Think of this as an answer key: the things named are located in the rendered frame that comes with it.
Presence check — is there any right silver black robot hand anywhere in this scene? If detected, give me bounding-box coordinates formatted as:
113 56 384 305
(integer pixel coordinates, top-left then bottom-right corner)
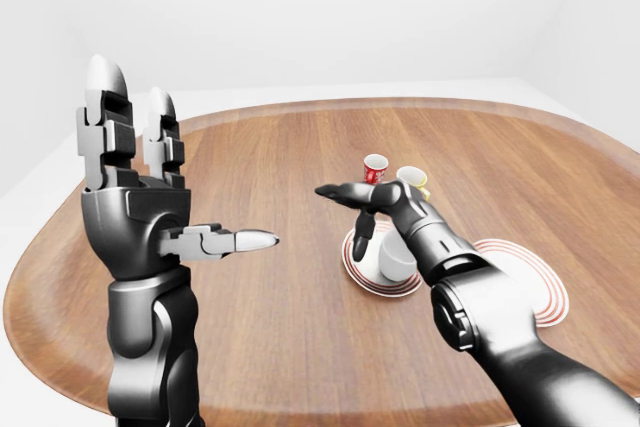
314 181 434 263

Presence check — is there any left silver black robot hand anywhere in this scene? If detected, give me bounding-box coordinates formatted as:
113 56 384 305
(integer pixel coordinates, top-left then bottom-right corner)
75 53 281 282

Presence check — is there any red printed mug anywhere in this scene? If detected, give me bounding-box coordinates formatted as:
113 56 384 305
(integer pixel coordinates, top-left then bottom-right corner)
362 153 390 186

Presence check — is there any yellow and white mug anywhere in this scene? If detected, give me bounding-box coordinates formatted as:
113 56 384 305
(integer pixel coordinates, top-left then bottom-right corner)
396 165 432 201

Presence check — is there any white plate with red rings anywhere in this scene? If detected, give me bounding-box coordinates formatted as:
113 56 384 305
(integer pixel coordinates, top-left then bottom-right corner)
471 238 570 329
341 219 424 298

